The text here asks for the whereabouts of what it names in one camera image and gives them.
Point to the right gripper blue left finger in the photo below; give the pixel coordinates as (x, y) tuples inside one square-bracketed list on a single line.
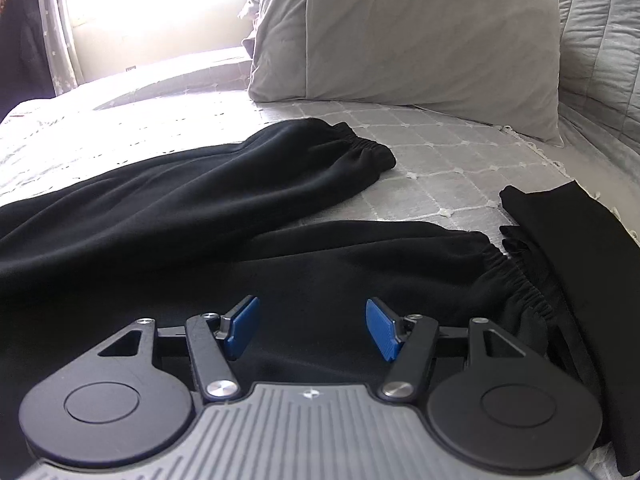
[(213, 341)]

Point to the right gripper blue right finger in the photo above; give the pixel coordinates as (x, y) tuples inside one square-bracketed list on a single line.
[(406, 342)]

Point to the black pants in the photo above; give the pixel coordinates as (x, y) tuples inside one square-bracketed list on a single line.
[(197, 231)]

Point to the white quilted bedspread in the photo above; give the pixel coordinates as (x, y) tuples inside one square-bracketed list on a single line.
[(449, 172)]

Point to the folded black garment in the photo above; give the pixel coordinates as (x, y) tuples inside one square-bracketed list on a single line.
[(586, 265)]

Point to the grey pillow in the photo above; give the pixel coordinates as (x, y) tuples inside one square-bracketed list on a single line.
[(491, 61)]

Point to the dark hanging clothes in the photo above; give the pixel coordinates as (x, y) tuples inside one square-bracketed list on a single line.
[(25, 73)]

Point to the grey dotted curtain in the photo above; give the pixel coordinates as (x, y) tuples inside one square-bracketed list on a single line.
[(58, 37)]

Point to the grey quilted headboard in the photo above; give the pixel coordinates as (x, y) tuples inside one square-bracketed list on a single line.
[(599, 77)]

